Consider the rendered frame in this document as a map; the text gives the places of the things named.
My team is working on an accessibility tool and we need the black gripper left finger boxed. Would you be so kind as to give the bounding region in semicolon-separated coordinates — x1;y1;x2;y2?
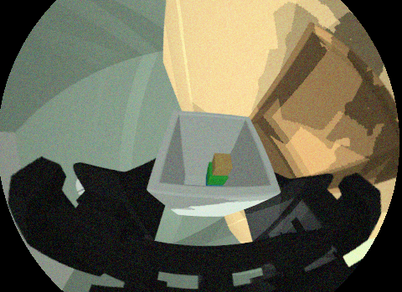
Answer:
73;158;165;241

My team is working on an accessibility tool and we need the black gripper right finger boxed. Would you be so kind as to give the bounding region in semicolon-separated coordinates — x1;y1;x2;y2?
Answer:
244;172;334;242

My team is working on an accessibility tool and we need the small tan block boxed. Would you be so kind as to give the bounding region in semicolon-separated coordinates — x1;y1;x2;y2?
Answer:
211;154;232;176

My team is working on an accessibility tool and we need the green block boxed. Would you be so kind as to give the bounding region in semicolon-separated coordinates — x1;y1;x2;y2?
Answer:
207;162;228;186

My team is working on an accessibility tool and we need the brown shallow tray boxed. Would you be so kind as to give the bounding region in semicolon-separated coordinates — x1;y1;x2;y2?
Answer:
249;22;399;194

